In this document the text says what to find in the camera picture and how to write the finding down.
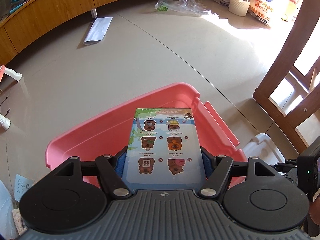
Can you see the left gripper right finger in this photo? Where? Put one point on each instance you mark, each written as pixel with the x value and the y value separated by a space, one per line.
pixel 218 174

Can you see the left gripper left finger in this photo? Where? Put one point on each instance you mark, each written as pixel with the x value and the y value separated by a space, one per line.
pixel 110 170

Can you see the pink plastic storage bin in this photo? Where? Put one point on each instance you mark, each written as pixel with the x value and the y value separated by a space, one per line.
pixel 109 132

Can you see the white bin lid pink handle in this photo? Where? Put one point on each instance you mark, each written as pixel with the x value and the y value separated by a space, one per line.
pixel 263 147

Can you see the green bear toy box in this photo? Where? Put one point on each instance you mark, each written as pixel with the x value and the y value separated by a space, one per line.
pixel 163 152

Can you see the light blue toy box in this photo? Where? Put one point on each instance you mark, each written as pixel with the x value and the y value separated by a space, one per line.
pixel 22 185

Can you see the white plastic bag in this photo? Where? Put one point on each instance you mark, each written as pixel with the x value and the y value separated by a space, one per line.
pixel 8 228

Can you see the white woven basket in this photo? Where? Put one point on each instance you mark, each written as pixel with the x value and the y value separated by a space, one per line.
pixel 239 7

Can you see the clear plastic bag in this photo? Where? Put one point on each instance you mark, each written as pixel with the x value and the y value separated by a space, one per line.
pixel 190 7

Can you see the wooden low cabinet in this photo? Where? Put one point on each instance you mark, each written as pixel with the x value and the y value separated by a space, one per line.
pixel 37 17

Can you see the printed shopping bag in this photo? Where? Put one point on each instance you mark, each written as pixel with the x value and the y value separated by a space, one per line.
pixel 262 7

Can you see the wooden chair frame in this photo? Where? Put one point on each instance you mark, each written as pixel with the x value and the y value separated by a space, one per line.
pixel 284 68

